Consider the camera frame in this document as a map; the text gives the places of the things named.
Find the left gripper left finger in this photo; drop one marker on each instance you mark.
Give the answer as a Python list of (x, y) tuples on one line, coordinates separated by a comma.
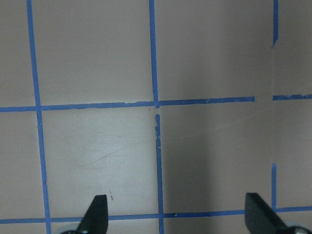
[(95, 220)]

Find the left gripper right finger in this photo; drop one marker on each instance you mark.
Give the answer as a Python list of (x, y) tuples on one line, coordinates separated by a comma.
[(260, 218)]

